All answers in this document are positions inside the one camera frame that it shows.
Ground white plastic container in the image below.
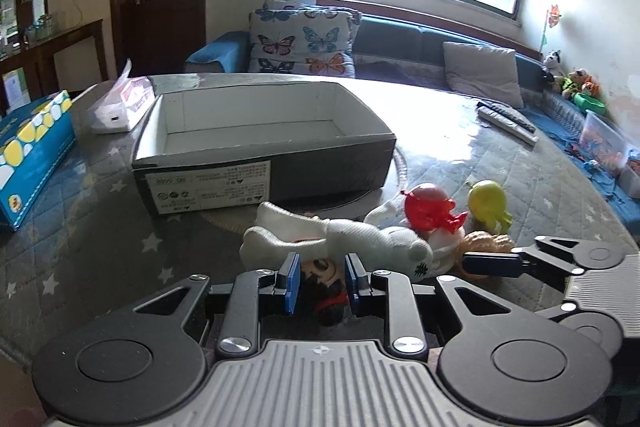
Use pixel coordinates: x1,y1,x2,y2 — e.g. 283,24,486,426
619,151,640,200

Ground black remote control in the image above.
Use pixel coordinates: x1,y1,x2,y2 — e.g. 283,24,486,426
476,100,536,132

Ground yellow octopus toy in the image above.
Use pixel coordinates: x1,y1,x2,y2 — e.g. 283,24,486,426
466,179,514,233

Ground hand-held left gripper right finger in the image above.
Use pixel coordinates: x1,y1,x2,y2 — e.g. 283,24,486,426
344,253,512,361

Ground blue yellow-dotted tissue box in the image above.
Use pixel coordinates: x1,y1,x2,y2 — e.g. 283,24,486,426
0,90,77,228

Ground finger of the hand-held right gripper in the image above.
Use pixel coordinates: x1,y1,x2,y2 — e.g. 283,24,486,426
460,234,592,280
542,301,583,326

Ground clear plastic toy container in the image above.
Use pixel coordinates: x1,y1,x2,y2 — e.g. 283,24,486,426
579,109,632,178

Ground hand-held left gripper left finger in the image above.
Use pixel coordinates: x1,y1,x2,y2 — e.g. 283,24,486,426
132,253,303,359

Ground white plastic tissue pack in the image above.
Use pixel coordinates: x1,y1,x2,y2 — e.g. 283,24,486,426
88,59,157,136

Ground green plastic bowl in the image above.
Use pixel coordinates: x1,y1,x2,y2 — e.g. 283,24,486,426
573,92,607,117

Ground white plush dog toy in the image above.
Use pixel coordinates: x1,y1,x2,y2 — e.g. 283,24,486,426
320,199,453,282

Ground stuffed animals on sofa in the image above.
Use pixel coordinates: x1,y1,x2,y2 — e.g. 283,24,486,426
559,67,602,101

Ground dark wooden cabinet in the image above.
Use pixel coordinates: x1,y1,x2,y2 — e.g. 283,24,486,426
0,0,109,118

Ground colourful pinwheel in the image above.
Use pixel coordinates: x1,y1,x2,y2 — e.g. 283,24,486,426
539,4,564,54

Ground brown plush toy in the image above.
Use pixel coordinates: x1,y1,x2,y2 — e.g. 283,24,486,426
457,230,516,269

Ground remote controls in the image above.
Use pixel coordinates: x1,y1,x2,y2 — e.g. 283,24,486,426
476,109,540,146

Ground red octopus toy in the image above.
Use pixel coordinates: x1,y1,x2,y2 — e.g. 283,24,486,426
400,183,469,236

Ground blue sofa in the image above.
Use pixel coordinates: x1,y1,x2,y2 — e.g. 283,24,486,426
184,12,640,228

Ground grey star-quilted desktop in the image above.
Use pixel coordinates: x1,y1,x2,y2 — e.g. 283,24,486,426
0,72,640,388

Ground black-eared mouse doll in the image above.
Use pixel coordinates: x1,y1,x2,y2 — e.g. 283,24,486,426
300,257,352,328

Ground grey pillow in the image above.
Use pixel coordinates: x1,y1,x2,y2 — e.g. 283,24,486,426
442,41,525,110

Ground butterfly print pillow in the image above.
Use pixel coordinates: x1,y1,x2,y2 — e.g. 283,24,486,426
248,6,362,80

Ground grey cardboard shoe box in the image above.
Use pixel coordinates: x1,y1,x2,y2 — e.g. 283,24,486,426
131,77,398,215

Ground black and white plush toy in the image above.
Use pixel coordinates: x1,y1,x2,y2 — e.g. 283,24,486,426
542,50,562,84

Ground white plush bone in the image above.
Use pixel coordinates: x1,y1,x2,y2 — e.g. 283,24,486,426
239,201,328,269

